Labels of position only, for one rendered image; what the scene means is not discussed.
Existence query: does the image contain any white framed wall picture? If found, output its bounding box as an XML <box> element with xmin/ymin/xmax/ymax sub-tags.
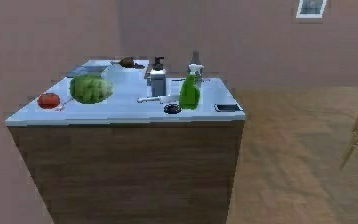
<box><xmin>295</xmin><ymin>0</ymin><xmax>328</xmax><ymax>20</ymax></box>

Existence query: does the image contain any brown wooden kitchen counter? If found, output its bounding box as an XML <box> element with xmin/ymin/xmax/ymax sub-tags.
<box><xmin>5</xmin><ymin>59</ymin><xmax>246</xmax><ymax>224</ymax></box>

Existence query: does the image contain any green spray bottle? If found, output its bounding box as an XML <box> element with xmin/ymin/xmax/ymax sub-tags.
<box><xmin>178</xmin><ymin>63</ymin><xmax>205</xmax><ymax>111</ymax></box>

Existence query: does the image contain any silver kitchen knife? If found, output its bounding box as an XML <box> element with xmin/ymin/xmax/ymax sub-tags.
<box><xmin>136</xmin><ymin>94</ymin><xmax>181</xmax><ymax>104</ymax></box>

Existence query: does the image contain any grey soap dispenser bottle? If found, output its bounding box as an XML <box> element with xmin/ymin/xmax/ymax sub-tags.
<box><xmin>149</xmin><ymin>56</ymin><xmax>168</xmax><ymax>98</ymax></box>

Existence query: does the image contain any black mobile phone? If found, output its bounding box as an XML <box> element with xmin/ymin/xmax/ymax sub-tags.
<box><xmin>214</xmin><ymin>103</ymin><xmax>244</xmax><ymax>113</ymax></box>

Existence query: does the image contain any green lettuce head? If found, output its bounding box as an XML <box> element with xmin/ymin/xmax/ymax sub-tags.
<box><xmin>69</xmin><ymin>73</ymin><xmax>114</xmax><ymax>105</ymax></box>

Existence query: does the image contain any brown round potato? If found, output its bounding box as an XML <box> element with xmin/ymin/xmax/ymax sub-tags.
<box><xmin>118</xmin><ymin>56</ymin><xmax>137</xmax><ymax>69</ymax></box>

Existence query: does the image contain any red tomato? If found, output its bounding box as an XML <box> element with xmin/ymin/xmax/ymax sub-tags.
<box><xmin>36</xmin><ymin>92</ymin><xmax>61</xmax><ymax>110</ymax></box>

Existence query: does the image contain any grey pepper shaker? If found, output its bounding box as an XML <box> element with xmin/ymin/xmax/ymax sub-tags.
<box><xmin>189</xmin><ymin>50</ymin><xmax>202</xmax><ymax>74</ymax></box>

